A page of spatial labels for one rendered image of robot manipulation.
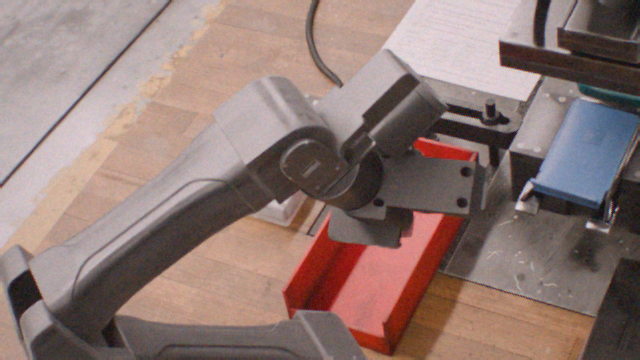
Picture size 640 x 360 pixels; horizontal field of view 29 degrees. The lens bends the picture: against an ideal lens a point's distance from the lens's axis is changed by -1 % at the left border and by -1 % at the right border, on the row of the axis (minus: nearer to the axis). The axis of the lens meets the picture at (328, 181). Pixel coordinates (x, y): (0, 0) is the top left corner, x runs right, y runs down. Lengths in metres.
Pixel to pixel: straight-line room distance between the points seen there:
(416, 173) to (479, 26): 0.66
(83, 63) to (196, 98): 1.58
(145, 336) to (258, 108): 0.22
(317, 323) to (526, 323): 0.27
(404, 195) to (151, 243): 0.21
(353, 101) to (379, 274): 0.44
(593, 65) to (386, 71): 0.33
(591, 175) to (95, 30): 2.12
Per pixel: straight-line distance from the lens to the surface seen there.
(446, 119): 1.42
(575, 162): 1.33
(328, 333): 1.14
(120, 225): 0.93
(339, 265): 1.38
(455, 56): 1.60
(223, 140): 0.92
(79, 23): 3.31
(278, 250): 1.41
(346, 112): 0.95
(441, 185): 1.00
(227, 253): 1.42
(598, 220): 1.29
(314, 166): 0.92
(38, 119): 3.07
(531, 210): 1.30
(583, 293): 1.34
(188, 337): 1.05
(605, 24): 1.20
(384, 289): 1.35
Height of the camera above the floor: 1.96
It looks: 46 degrees down
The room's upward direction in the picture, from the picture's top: 12 degrees counter-clockwise
